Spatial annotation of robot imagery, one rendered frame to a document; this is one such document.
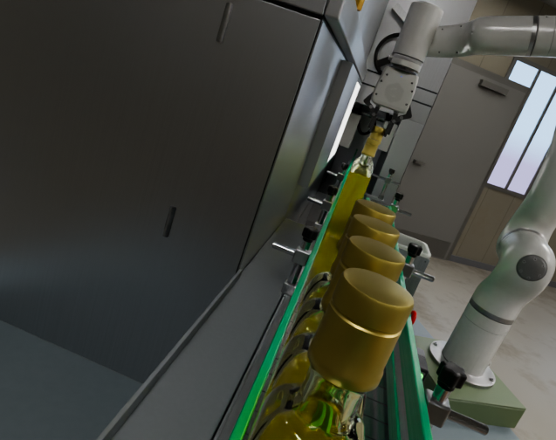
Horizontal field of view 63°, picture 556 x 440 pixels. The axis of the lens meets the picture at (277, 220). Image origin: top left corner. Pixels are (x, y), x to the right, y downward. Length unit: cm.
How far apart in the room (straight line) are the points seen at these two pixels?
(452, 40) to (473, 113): 421
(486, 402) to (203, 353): 91
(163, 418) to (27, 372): 53
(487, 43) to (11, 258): 116
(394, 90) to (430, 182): 426
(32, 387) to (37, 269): 22
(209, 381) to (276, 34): 52
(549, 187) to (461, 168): 438
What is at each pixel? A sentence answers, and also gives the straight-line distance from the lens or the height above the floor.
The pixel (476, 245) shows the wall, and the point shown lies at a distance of 621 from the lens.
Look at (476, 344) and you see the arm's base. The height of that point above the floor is 92.
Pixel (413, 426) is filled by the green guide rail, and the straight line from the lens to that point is 54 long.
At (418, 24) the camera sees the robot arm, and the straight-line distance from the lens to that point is 126.
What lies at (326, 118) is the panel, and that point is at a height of 134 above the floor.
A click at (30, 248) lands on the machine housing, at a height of 94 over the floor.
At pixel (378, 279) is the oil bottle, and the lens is 21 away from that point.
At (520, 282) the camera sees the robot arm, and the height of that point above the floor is 114.
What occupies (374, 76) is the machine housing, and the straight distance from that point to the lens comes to 237.
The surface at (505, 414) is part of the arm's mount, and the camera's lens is 142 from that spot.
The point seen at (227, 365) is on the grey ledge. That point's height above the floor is 105.
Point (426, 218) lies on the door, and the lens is 562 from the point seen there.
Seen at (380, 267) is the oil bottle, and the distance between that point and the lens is 25.
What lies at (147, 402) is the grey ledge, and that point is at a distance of 53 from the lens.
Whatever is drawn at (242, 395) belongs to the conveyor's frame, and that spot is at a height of 105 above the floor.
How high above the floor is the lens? 140
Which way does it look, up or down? 17 degrees down
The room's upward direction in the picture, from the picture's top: 19 degrees clockwise
